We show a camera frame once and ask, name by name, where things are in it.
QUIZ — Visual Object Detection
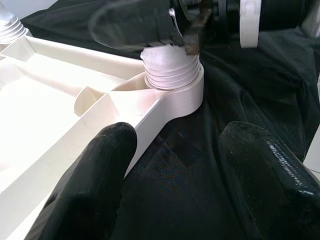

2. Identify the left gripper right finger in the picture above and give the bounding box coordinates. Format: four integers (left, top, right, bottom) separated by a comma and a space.
218, 120, 320, 240

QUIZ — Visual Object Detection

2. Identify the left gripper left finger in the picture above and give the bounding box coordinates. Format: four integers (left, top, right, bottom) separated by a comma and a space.
24, 121, 138, 240

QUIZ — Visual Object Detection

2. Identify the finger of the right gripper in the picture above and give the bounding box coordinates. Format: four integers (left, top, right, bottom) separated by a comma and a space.
91, 0, 177, 50

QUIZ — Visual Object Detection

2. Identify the white plastic table leg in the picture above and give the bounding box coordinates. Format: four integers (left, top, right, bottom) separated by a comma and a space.
139, 44, 202, 90
0, 0, 29, 44

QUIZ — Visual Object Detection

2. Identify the white plastic table top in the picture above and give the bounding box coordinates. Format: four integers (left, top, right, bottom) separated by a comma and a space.
0, 34, 205, 240

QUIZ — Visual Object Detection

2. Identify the black cloth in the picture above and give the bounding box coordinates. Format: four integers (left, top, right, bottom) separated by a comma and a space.
18, 0, 320, 240

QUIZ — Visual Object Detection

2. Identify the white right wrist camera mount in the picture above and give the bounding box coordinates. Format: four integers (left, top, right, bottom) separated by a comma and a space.
238, 0, 261, 48

